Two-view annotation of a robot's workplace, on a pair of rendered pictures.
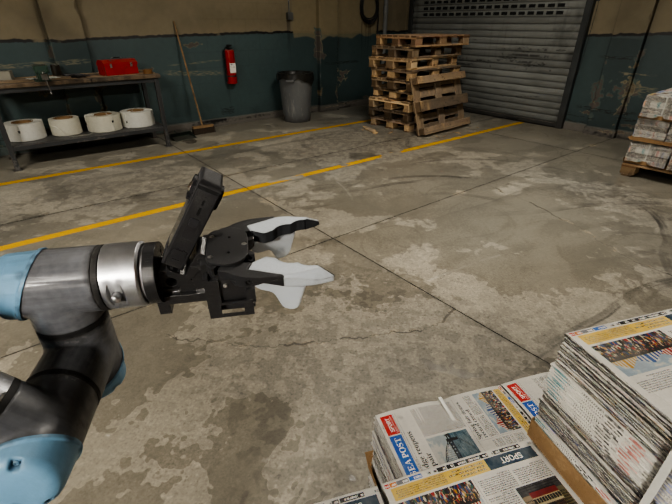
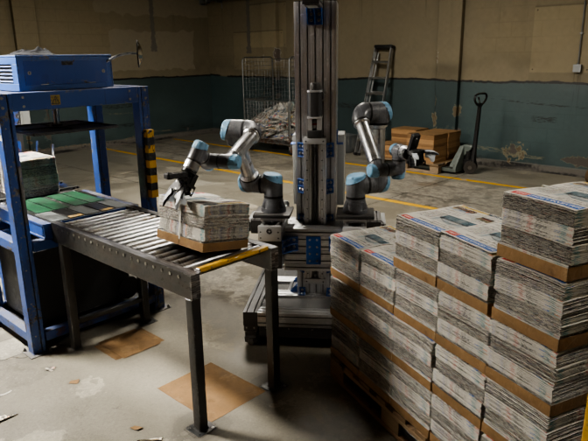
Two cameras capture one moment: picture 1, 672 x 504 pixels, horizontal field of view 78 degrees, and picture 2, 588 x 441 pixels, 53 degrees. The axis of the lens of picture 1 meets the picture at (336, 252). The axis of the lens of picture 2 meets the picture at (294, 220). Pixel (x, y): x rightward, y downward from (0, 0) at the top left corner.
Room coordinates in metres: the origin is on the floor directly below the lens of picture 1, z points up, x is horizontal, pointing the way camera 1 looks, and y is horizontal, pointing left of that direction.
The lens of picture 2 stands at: (-0.66, -2.79, 1.73)
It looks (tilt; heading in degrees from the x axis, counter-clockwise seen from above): 16 degrees down; 82
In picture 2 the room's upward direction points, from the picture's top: 1 degrees counter-clockwise
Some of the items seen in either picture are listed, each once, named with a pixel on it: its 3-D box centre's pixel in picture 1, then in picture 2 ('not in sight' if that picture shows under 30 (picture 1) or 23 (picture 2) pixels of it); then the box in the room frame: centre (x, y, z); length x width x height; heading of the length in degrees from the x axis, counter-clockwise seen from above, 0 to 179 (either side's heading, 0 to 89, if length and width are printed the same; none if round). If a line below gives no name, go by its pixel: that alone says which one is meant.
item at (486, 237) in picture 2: not in sight; (504, 235); (0.44, -0.80, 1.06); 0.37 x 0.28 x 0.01; 15
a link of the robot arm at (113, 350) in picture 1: (80, 359); (395, 169); (0.37, 0.31, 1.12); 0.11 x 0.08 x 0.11; 11
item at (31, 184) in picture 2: not in sight; (26, 173); (-1.94, 1.63, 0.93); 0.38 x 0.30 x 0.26; 128
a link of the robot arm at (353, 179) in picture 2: not in sight; (356, 184); (0.22, 0.55, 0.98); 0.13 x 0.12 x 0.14; 11
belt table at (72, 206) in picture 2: not in sight; (67, 211); (-1.58, 1.18, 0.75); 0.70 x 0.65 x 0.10; 128
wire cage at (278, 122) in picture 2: not in sight; (280, 104); (0.75, 8.16, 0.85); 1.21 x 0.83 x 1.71; 128
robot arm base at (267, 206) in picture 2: not in sight; (273, 202); (-0.27, 0.67, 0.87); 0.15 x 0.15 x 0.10
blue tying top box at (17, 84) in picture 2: not in sight; (51, 71); (-1.58, 1.18, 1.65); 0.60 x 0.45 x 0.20; 38
